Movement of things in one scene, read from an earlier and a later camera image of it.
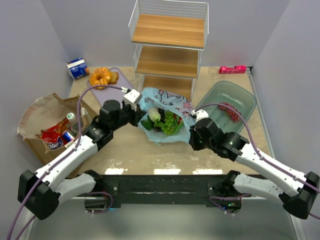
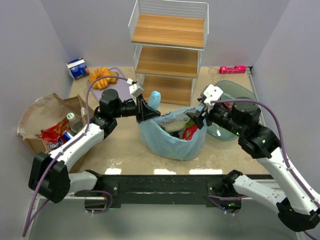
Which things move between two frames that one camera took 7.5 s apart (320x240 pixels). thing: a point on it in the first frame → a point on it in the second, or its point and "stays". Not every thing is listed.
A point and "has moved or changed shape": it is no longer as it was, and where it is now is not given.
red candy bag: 52,134 stays
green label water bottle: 73,123 stays
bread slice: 114,78 stays
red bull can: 66,137 stays
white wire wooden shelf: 168,37 stays
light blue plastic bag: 168,116 → 168,145
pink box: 236,70 stays
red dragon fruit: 178,120 → 189,131
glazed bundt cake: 100,76 stays
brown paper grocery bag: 41,113 stays
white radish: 153,114 has moved or changed shape
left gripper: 136,116 → 139,110
